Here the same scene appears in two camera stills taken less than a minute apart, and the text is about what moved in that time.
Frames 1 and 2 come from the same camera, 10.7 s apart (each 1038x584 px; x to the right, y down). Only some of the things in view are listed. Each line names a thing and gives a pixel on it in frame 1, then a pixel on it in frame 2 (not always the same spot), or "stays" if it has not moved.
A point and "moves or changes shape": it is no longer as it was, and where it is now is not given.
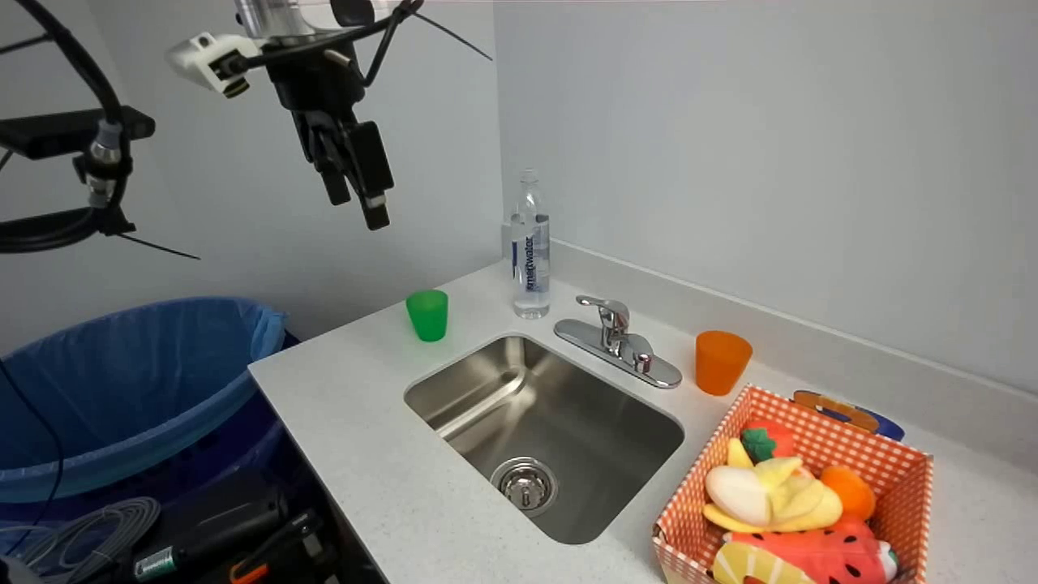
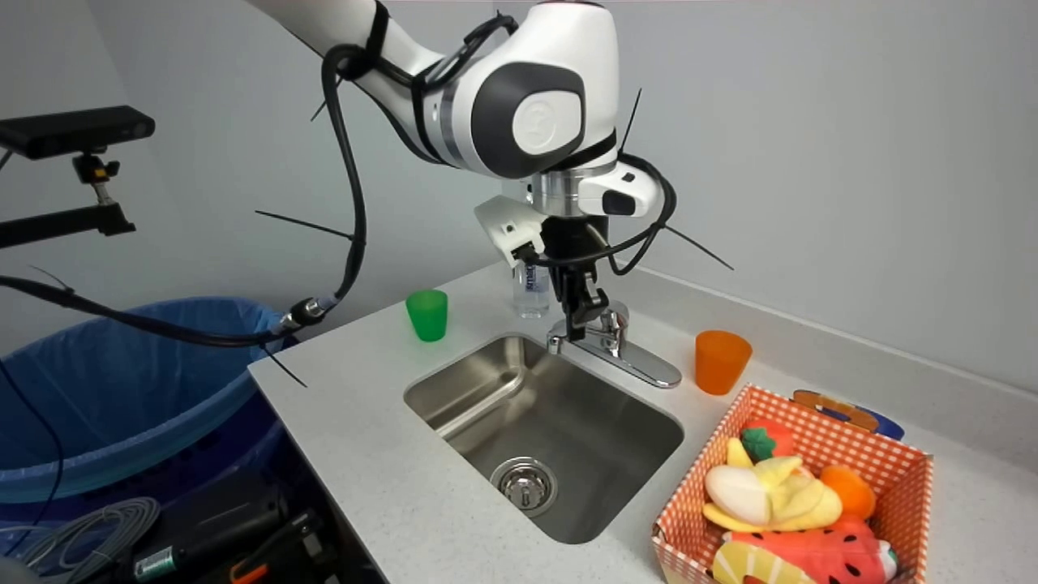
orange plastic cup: [721, 362] stays
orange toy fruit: [767, 439] stays
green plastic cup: [428, 311] stays
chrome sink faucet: [626, 349] moves or changes shape
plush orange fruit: [854, 490] stays
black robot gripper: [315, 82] → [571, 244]
